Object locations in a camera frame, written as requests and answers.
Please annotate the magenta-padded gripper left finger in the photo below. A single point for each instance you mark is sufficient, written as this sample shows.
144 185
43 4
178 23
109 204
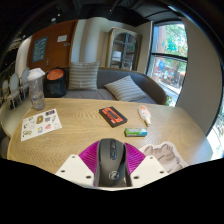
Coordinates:
71 168

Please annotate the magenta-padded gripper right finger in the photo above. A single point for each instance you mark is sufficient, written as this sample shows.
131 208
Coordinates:
150 168

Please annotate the black computer mouse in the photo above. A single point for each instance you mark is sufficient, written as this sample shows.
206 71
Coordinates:
110 163

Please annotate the grey cat-shaped mouse pad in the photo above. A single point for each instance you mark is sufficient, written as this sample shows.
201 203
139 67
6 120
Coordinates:
166 155

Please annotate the small green and blue pack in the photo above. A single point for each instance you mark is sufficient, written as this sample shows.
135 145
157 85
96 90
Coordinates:
136 132

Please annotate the white sticker sheet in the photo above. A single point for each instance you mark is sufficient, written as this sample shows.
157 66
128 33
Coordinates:
40 125

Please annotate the black box with orange print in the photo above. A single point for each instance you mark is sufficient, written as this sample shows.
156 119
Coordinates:
113 116

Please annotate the large curved window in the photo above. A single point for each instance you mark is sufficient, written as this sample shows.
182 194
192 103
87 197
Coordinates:
218 133

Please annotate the flat-lying striped grey pillow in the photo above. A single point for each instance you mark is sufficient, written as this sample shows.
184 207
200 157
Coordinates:
125 89

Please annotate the clear bottle with white lid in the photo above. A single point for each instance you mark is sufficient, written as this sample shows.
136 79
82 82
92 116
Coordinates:
36 91

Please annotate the black bag with orange top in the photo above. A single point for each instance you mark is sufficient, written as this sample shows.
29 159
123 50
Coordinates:
55 83

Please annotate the upright striped grey pillow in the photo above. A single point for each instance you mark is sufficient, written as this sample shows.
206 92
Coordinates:
83 76

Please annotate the group of grey chairs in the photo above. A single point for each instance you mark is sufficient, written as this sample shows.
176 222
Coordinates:
15 86

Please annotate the grey curved sofa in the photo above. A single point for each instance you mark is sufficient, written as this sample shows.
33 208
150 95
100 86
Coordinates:
110 76

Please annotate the black-framed window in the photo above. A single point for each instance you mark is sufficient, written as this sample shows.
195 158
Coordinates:
168 56

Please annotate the brown wooden door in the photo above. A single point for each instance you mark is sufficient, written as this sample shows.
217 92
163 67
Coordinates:
58 53

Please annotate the pale cabinet with glass doors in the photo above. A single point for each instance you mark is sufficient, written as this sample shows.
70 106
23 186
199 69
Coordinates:
124 50

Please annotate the blue poster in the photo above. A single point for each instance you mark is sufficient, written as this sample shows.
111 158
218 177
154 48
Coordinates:
39 49

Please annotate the small white sign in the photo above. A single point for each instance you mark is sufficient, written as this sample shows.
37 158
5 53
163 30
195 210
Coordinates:
62 38

